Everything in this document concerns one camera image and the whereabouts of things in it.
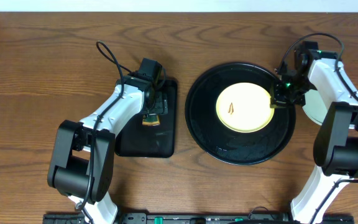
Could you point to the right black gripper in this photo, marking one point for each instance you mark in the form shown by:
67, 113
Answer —
279, 101

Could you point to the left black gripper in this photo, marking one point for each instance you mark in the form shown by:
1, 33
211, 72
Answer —
155, 109

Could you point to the yellow green sponge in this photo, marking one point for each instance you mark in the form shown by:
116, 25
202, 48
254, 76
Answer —
150, 120

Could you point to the yellow plate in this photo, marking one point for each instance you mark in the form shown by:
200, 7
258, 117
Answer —
244, 107

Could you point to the black round tray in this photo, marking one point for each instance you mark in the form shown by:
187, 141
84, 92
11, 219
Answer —
218, 140

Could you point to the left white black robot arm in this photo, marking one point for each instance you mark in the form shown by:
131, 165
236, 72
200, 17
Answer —
81, 166

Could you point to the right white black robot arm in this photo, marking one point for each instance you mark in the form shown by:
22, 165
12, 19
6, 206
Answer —
320, 84

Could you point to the black rectangular tray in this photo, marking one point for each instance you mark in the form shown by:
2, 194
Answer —
138, 140

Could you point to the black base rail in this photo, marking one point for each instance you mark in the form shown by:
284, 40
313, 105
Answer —
142, 218

